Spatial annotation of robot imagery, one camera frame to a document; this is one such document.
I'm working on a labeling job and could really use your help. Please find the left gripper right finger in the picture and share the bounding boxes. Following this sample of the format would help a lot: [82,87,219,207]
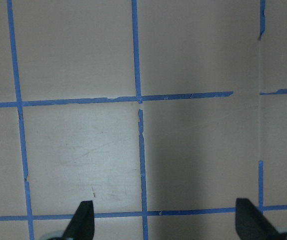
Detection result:
[235,198,287,240]

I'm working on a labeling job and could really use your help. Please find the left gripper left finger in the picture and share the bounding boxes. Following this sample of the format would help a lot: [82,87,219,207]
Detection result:
[61,200,95,240]

